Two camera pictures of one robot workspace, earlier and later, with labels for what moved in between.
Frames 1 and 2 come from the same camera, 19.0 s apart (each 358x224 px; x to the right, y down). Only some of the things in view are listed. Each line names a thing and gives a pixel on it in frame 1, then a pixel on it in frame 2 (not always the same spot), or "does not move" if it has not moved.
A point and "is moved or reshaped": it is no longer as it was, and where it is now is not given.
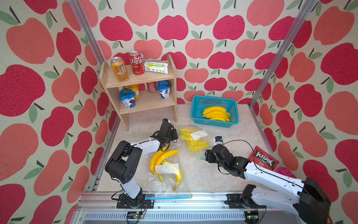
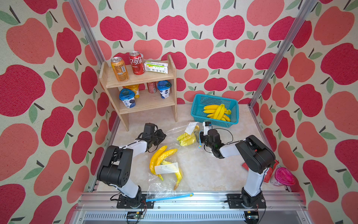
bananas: [194, 145] is moved or reshaped
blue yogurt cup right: [164, 87] does not move
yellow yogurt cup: [134, 88] does not move
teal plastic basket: [214, 111] does not move
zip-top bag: [168, 176] does not move
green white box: [156, 67] does not move
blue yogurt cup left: [127, 96] does not move
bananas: [157, 159] does not move
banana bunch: [216, 113] is moved or reshaped
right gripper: [208, 156] → [201, 136]
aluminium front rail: [96, 208] does not move
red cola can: [136, 62] does not move
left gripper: [174, 131] → [162, 135]
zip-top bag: [195, 140] is moved or reshaped
